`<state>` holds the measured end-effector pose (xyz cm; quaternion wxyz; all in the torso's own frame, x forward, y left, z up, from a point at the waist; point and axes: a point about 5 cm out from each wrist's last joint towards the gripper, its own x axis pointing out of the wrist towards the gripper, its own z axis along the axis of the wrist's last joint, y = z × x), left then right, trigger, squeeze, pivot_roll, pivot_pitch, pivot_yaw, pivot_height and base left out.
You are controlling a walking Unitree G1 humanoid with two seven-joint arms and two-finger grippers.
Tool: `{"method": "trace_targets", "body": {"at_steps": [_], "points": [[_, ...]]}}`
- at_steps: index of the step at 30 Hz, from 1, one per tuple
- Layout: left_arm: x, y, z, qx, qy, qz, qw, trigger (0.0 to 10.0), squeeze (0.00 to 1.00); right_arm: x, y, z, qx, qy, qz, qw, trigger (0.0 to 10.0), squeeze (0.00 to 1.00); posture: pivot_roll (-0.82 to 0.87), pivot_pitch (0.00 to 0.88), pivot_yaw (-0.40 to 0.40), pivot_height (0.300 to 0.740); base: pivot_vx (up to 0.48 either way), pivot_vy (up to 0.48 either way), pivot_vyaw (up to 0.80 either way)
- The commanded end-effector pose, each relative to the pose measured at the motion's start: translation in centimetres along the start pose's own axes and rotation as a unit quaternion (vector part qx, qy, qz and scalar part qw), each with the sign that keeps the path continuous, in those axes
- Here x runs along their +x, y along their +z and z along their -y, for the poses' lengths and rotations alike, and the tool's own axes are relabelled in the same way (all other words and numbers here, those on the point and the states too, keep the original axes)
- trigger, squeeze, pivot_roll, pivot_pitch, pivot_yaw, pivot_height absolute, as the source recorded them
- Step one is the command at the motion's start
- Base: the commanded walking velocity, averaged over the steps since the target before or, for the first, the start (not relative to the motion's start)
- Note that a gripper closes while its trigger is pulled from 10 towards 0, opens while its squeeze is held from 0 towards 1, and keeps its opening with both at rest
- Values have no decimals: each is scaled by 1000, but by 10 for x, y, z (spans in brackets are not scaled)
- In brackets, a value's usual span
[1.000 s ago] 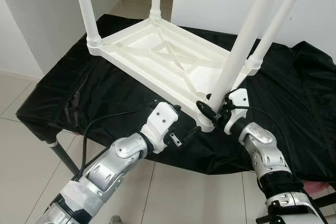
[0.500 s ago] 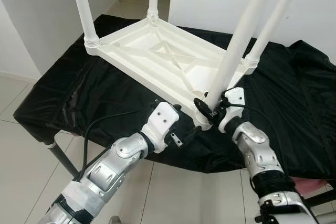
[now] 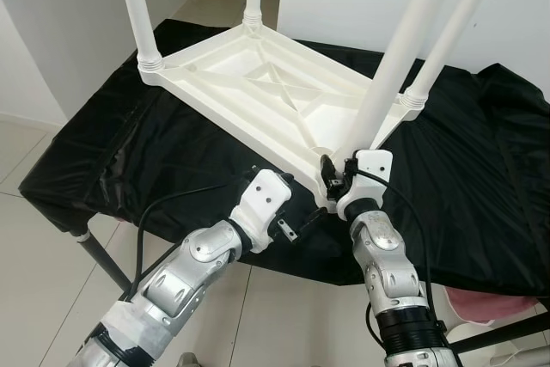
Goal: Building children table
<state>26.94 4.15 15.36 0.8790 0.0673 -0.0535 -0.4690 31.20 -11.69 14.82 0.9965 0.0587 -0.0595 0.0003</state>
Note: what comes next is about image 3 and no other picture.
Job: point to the white plastic table top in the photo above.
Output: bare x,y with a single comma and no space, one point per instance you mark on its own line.
258,83

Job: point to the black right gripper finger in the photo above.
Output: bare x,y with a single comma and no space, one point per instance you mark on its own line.
329,172

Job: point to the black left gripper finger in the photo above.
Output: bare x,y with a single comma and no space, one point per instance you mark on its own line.
286,180

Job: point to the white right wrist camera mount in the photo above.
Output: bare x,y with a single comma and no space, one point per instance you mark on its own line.
374,169

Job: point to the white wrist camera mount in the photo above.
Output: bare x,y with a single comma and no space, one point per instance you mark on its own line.
262,199
374,169

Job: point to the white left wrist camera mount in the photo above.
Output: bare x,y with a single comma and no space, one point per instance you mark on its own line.
262,199

